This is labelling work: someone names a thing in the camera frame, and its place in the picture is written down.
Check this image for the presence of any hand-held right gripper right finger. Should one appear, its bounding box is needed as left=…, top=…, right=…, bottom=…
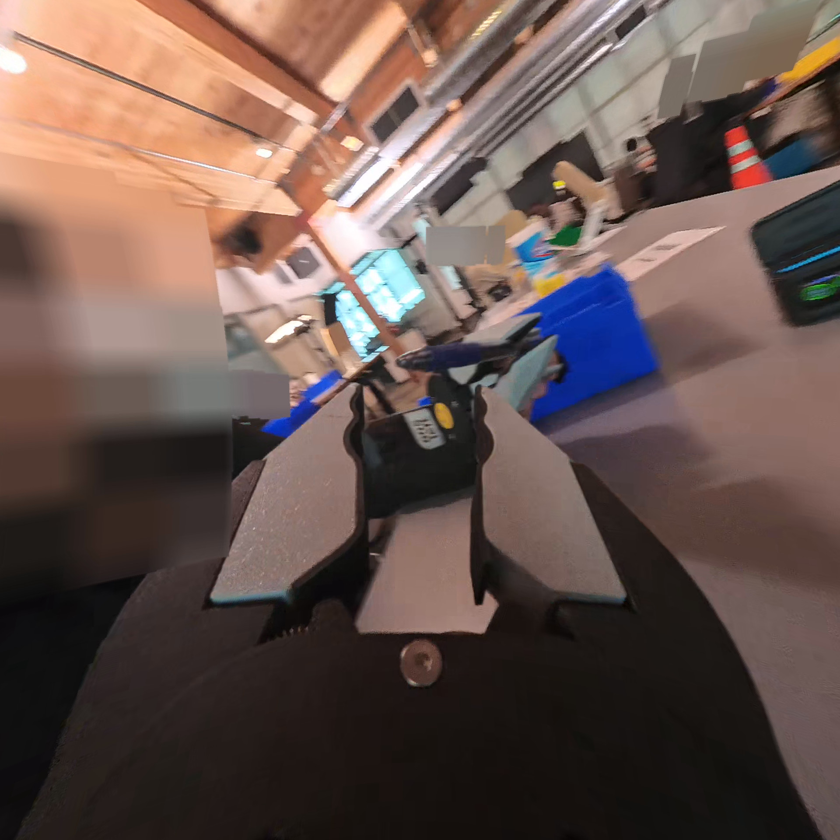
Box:
left=470, top=386, right=629, bottom=613

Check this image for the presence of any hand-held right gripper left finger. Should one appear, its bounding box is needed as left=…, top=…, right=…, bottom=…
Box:
left=209, top=385, right=371, bottom=606

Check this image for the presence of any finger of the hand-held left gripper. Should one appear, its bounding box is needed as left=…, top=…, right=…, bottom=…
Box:
left=504, top=335, right=567, bottom=419
left=484, top=312, right=543, bottom=347

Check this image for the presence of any dark blue pen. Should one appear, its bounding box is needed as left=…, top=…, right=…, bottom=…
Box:
left=395, top=340, right=527, bottom=376

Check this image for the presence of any blue plastic bin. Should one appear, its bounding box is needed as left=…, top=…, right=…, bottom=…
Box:
left=262, top=266, right=659, bottom=438

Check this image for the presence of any disinfecting wipes canister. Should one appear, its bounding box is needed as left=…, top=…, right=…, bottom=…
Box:
left=512, top=220, right=567, bottom=291

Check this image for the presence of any black studio light on stand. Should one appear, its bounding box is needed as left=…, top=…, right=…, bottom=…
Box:
left=430, top=157, right=491, bottom=215

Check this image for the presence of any beige cardboard panel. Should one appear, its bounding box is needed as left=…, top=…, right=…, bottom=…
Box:
left=551, top=161, right=619, bottom=206

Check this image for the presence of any white paper sheet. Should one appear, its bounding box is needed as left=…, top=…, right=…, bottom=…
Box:
left=617, top=226, right=726, bottom=282

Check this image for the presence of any white ceiling vent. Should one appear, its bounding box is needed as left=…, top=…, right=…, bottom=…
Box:
left=364, top=82, right=429, bottom=147

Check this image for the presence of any orange traffic cone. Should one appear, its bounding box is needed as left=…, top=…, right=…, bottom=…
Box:
left=724, top=125, right=773, bottom=190

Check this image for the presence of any black charging case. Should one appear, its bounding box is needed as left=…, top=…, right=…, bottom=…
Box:
left=750, top=180, right=840, bottom=327

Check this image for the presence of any person's black clothing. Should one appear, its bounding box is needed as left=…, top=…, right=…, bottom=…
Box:
left=0, top=577, right=148, bottom=840

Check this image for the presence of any black wall screen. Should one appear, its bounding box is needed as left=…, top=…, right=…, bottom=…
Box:
left=508, top=131, right=599, bottom=209

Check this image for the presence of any wooden post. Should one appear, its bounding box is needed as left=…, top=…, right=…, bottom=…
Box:
left=305, top=220, right=409, bottom=360

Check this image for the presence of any silver air duct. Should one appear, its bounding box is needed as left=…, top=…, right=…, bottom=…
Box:
left=328, top=0, right=664, bottom=211

